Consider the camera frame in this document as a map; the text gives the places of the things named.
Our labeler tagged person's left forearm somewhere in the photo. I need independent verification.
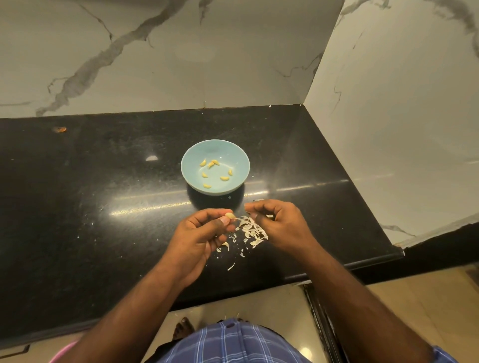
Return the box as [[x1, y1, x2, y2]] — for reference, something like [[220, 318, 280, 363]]
[[60, 269, 190, 363]]

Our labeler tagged blue plaid shirt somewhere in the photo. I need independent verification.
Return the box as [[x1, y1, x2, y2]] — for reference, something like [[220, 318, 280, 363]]
[[153, 319, 458, 363]]

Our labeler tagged person's right hand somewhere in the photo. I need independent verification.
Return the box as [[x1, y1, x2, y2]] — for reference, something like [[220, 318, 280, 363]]
[[244, 199, 323, 260]]

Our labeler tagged person's right forearm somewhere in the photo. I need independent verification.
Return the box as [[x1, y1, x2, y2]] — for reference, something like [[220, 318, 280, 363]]
[[299, 245, 435, 363]]

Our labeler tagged pink plastic bucket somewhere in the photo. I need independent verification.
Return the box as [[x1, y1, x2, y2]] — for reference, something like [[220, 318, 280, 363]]
[[49, 341, 79, 363]]

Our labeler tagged cluster of peeled garlic cloves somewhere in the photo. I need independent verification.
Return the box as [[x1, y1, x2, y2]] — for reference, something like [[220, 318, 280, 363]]
[[198, 157, 236, 189]]

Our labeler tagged garlic peel scrap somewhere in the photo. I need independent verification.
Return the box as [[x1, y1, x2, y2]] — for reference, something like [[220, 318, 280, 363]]
[[234, 213, 275, 252]]

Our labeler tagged black cabinet trim strip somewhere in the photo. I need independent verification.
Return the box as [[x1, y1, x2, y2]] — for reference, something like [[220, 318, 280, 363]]
[[301, 283, 342, 363]]

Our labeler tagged black drawer handle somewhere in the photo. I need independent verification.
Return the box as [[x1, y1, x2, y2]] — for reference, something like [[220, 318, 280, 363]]
[[0, 344, 31, 357]]

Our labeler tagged person's left hand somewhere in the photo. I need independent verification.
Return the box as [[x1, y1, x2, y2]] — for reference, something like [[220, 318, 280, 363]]
[[161, 208, 237, 290]]

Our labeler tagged light blue bowl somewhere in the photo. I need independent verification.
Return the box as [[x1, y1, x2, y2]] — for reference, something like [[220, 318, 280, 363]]
[[180, 139, 251, 196]]

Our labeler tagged person's left foot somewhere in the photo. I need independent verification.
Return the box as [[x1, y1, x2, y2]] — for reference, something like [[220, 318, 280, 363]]
[[172, 317, 196, 342]]

